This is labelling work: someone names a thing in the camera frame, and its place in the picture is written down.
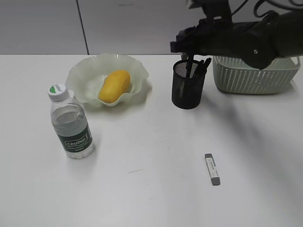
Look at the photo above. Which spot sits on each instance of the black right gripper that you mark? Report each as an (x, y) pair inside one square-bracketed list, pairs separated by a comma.
[(212, 35)]

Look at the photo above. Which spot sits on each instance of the green plastic woven basket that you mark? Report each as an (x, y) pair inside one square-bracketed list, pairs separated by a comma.
[(234, 76)]

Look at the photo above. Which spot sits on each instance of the black marker pen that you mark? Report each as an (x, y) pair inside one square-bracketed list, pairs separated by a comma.
[(199, 69), (189, 65), (206, 64)]

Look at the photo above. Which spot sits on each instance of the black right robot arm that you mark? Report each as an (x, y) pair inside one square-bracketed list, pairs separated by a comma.
[(257, 43)]

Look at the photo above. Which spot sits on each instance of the clear plastic water bottle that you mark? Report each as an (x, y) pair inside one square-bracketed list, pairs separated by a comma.
[(70, 123)]

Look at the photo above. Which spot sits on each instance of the grey white eraser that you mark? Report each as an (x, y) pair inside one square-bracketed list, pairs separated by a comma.
[(212, 170)]

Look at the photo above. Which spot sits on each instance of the black mesh pen holder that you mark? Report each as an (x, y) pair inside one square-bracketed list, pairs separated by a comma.
[(187, 91)]

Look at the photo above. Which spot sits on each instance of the yellow mango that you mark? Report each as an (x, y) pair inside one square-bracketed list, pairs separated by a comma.
[(115, 84)]

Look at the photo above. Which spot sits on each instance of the translucent wavy glass plate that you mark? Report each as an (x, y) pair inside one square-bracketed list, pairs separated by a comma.
[(87, 77)]

